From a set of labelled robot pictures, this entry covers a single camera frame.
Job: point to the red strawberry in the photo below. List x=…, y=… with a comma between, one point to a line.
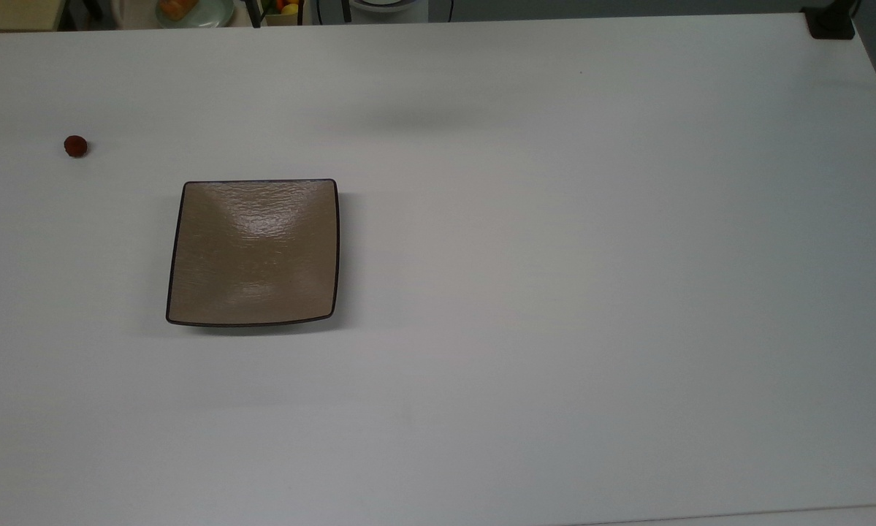
x=76, y=146

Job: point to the square brown ceramic plate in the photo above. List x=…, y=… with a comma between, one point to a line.
x=253, y=252

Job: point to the pale green round plate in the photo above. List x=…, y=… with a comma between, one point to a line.
x=215, y=13

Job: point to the box with colourful fruits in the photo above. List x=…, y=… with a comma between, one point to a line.
x=285, y=12

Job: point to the orange bread piece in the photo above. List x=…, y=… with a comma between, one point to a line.
x=177, y=8

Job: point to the black camera pole with clamp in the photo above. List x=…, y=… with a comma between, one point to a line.
x=830, y=22

